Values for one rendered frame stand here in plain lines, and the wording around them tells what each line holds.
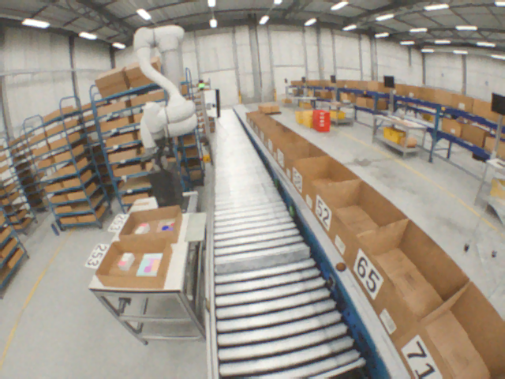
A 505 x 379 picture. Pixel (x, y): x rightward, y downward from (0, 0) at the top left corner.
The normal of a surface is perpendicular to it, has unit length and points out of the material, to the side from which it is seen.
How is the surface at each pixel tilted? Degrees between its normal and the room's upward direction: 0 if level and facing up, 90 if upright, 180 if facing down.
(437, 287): 89
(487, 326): 89
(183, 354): 0
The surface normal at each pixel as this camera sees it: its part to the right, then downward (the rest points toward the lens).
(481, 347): -0.99, 0.12
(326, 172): 0.14, 0.45
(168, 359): -0.08, -0.88
